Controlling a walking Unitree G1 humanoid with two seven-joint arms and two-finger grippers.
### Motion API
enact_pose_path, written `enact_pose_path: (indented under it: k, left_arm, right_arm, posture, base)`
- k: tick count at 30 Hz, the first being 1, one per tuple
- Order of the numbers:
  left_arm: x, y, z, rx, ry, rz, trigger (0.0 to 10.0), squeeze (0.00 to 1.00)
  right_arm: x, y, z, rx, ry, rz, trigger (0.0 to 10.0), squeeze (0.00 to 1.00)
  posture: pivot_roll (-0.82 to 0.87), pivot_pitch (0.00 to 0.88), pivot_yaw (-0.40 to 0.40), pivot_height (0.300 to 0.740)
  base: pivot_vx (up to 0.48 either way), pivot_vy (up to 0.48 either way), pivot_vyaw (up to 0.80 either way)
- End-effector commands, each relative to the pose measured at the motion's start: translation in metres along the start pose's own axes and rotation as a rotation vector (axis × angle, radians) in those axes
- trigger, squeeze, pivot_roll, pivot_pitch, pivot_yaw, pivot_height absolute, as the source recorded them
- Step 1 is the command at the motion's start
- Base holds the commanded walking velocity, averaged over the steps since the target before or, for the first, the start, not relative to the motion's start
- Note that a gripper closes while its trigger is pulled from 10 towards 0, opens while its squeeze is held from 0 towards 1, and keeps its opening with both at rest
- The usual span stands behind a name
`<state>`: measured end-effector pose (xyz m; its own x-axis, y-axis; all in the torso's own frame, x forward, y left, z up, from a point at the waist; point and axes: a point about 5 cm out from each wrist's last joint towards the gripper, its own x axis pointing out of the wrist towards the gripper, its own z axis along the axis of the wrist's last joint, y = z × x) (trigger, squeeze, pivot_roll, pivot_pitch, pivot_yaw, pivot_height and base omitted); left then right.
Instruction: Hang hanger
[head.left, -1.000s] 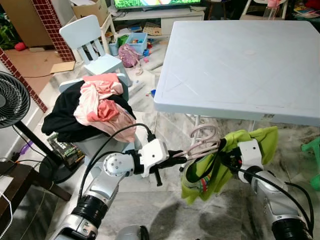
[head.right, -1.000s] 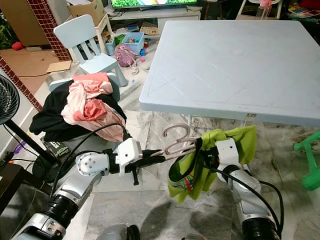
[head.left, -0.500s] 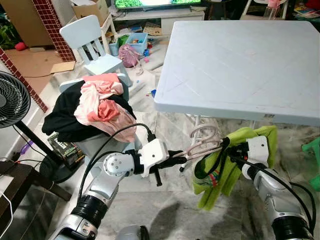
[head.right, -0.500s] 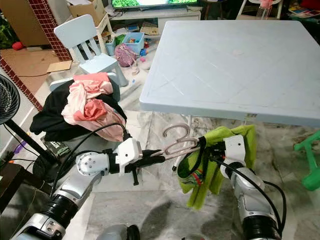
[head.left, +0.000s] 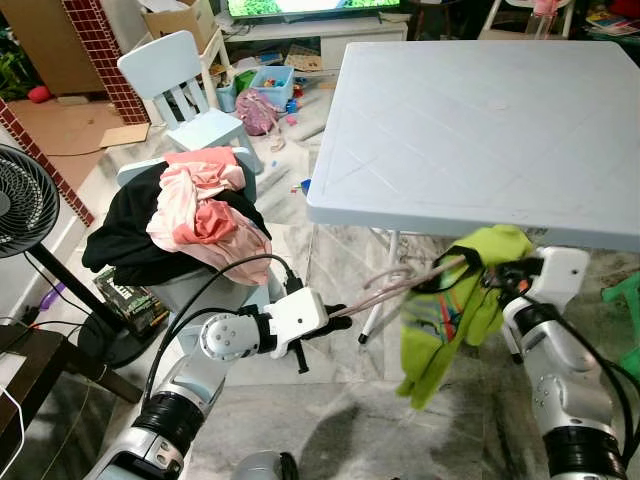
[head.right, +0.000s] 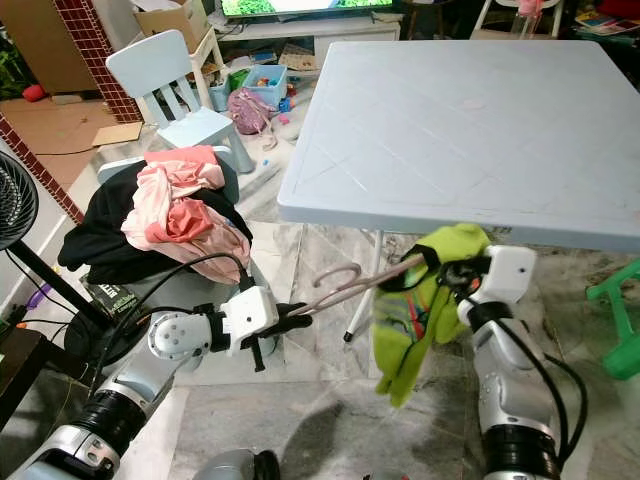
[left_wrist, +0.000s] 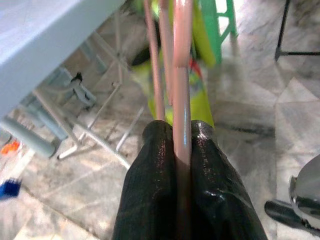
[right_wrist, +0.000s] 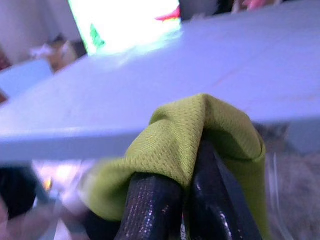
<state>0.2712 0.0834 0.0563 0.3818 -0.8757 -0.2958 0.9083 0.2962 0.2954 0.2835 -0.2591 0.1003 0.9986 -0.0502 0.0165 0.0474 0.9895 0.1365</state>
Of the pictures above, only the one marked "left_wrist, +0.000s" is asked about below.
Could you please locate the pink plastic hanger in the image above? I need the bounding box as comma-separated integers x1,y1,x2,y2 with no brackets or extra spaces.
143,0,195,240

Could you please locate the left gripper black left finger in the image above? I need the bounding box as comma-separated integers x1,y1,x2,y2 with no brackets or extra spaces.
111,119,180,240

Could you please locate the lime green shirt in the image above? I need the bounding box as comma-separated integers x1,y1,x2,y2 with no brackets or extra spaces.
131,0,217,132

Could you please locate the small orange toy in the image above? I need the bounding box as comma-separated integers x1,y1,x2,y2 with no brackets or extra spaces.
0,140,21,155

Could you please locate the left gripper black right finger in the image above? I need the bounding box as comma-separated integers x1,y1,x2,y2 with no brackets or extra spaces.
190,119,269,240

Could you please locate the light blue kids table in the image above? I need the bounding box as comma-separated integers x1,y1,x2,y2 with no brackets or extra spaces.
0,66,98,160

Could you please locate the green plastic stool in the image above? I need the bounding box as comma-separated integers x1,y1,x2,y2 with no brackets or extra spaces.
199,0,238,65

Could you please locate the light blue plastic folding table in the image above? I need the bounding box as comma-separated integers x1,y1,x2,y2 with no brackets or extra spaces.
0,0,146,168

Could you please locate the small blue toy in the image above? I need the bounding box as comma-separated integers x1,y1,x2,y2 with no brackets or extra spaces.
0,177,23,200

